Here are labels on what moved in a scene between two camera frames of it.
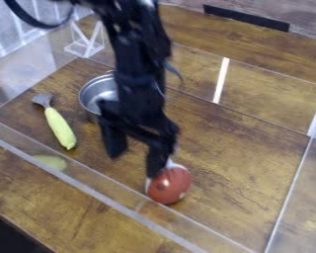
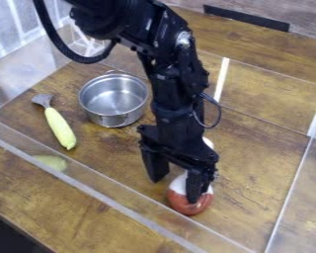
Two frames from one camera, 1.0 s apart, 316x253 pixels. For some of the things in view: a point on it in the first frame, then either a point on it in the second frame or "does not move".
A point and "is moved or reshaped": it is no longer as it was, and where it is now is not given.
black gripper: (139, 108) to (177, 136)
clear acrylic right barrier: (301, 232) does not move
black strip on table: (247, 17) does not move
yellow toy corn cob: (59, 128) does not move
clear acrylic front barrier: (54, 204) does not move
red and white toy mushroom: (169, 186) is moved or reshaped
